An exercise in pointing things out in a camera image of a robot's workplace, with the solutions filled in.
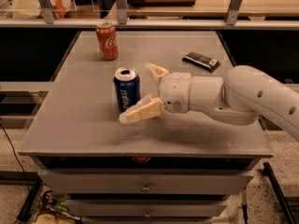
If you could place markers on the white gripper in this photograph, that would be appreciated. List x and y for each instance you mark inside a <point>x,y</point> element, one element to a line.
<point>175,91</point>

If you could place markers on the blue pepsi can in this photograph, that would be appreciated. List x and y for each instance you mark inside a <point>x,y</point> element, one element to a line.
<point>127,83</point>

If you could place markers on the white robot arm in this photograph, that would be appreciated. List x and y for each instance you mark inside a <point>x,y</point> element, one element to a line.
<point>238,98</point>

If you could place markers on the orange coke can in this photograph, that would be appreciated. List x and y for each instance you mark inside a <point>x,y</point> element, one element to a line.
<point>107,40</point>

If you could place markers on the black snack bar wrapper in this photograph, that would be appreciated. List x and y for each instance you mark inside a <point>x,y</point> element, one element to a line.
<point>201,60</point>

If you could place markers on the grey drawer cabinet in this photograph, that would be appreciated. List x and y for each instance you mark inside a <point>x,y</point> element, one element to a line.
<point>77,126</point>

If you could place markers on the upper grey drawer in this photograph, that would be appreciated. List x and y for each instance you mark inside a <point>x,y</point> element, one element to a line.
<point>202,182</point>

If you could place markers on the grey drawer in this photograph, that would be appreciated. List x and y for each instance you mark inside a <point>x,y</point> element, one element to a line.
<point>202,182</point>
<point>145,208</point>

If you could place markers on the orange white bag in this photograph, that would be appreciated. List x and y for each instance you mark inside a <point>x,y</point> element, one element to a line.
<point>31,9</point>

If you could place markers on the lower grey drawer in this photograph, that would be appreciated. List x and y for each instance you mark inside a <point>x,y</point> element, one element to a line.
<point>145,208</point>

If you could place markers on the colourful snack bag on floor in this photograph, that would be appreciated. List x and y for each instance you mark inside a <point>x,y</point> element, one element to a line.
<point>53,211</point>

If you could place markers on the metal railing frame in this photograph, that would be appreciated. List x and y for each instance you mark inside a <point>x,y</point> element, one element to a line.
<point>209,15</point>

